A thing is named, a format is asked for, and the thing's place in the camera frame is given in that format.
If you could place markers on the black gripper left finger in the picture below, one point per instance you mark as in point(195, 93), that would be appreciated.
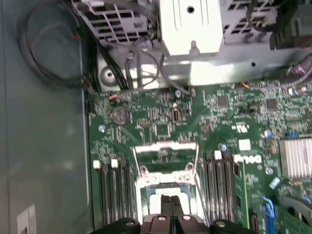
point(166, 207)

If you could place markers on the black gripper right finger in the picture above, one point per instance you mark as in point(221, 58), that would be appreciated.
point(176, 207)

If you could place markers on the silver CPU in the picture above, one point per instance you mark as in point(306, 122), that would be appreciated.
point(154, 202)

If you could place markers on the metal locking lever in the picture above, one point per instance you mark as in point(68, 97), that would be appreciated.
point(201, 197)

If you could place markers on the CPU socket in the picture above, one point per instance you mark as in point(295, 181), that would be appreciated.
point(146, 179)

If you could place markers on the black expansion slot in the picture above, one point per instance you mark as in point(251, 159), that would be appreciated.
point(253, 225)

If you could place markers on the blue expansion slot clip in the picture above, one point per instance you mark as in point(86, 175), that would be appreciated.
point(265, 209)

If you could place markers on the green RAM stick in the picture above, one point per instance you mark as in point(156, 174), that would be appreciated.
point(241, 195)

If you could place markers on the green motherboard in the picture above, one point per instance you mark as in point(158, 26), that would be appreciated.
point(219, 122)

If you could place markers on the silver coin battery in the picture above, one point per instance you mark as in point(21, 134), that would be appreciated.
point(120, 115)

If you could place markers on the silver chipset heatsink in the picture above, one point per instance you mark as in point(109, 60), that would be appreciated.
point(297, 158)

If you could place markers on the black PC case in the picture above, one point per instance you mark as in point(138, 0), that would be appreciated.
point(44, 146)

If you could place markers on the white case label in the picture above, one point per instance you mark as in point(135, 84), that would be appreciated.
point(26, 219)

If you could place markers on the silver metal drive cage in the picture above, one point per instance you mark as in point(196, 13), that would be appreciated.
point(190, 24)

